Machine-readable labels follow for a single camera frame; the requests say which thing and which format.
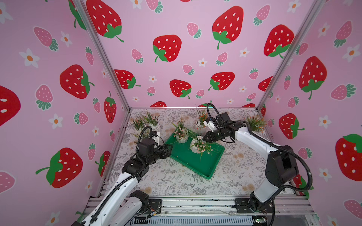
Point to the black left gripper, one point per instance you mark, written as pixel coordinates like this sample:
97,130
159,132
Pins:
163,151

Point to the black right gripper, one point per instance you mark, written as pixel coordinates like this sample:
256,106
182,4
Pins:
213,135

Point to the pink gypsophila pot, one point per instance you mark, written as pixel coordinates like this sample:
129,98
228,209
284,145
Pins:
181,133
199,146

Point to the orange gypsophila pot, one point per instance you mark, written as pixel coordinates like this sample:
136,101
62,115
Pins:
202,116

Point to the green grass pot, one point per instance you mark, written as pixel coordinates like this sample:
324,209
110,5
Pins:
256,124

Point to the green gypsophila pot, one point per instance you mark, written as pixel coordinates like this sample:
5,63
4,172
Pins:
143,134

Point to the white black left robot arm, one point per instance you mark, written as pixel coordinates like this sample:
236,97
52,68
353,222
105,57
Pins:
127,183

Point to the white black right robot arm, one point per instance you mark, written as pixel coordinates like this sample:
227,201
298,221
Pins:
281,161

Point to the green plastic storage box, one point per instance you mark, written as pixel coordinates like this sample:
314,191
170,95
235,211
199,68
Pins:
203,164

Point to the gypsophila pot back left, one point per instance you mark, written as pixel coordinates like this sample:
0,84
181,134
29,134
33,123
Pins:
152,120

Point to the gypsophila pot far left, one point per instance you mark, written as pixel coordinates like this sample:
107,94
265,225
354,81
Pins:
138,123

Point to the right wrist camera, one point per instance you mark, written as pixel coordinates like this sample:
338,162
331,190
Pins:
208,122

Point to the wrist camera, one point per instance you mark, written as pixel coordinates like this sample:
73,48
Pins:
156,137
208,122

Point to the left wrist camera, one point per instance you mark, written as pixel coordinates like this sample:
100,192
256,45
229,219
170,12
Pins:
156,137

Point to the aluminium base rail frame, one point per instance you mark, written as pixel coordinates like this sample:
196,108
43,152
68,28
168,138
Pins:
285,210

